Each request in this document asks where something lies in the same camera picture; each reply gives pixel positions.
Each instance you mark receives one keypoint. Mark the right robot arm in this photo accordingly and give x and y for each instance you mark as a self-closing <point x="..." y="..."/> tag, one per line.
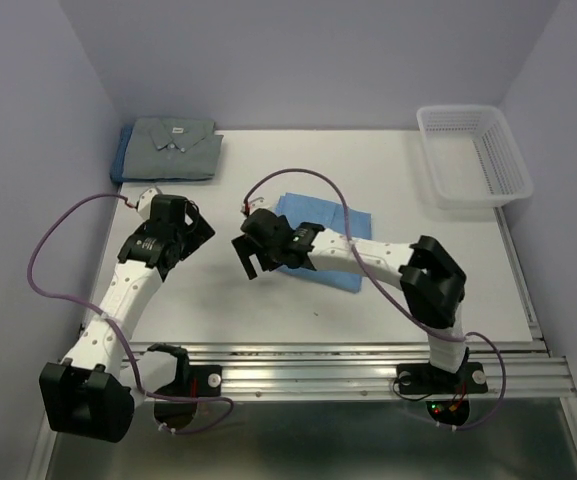
<point x="432" y="283"/>

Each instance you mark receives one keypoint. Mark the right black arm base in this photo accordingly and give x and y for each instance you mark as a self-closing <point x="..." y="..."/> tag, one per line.
<point x="423" y="379"/>

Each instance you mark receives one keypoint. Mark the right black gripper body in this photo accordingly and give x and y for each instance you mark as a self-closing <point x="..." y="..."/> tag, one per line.
<point x="273" y="253"/>

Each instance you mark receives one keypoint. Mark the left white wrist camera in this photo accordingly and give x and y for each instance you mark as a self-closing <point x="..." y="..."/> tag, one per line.
<point x="142" y="205"/>

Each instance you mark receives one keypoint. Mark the light blue long sleeve shirt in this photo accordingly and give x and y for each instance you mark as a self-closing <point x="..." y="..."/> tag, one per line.
<point x="300" y="209"/>

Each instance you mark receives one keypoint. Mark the folded dark blue shirt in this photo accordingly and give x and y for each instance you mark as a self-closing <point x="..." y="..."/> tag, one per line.
<point x="117" y="166"/>

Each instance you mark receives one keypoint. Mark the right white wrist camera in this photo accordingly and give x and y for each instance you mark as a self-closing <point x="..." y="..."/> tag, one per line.
<point x="250" y="205"/>

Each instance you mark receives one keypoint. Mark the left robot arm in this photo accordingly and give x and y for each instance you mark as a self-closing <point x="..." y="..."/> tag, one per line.
<point x="87" y="393"/>

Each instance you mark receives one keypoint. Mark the white plastic basket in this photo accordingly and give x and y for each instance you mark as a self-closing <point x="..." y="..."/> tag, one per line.
<point x="472" y="158"/>

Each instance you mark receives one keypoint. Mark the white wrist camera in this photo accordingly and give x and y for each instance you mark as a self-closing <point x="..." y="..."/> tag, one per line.
<point x="250" y="205"/>
<point x="142" y="205"/>

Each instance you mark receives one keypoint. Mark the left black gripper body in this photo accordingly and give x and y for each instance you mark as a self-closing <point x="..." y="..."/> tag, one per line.
<point x="194" y="235"/>

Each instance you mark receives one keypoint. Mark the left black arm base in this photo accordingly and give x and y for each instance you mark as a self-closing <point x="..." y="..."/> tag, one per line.
<point x="203" y="380"/>

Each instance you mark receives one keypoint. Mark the folded grey shirt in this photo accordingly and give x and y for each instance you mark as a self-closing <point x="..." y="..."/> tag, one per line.
<point x="172" y="149"/>

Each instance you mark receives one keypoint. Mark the aluminium mounting rail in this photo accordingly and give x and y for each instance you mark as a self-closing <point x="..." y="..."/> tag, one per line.
<point x="364" y="372"/>

